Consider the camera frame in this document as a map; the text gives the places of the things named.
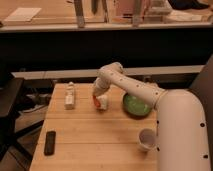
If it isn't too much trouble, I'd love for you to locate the black remote control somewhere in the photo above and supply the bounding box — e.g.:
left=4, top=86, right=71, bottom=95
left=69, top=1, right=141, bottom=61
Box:
left=44, top=131, right=56, bottom=156

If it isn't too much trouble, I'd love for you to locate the white paper sheet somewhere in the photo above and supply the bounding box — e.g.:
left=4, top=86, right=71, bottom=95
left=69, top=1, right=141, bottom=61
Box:
left=5, top=7, right=41, bottom=22

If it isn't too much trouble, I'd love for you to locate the white plastic bottle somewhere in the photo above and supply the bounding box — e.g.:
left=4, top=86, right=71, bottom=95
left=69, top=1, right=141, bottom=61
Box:
left=65, top=82, right=75, bottom=110

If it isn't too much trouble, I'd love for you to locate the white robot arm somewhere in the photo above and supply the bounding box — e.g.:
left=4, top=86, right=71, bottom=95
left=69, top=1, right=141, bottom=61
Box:
left=93, top=62, right=213, bottom=171

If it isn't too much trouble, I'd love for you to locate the white paper cup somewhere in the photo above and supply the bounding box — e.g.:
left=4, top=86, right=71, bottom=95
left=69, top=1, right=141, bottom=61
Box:
left=138, top=129, right=156, bottom=152

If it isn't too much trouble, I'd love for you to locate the green bowl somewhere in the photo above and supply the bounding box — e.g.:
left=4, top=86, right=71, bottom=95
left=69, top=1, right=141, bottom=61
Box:
left=123, top=93, right=151, bottom=117

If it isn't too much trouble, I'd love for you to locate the black chair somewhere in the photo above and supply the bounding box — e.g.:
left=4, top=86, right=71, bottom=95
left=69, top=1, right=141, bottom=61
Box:
left=0, top=78, right=44, bottom=161

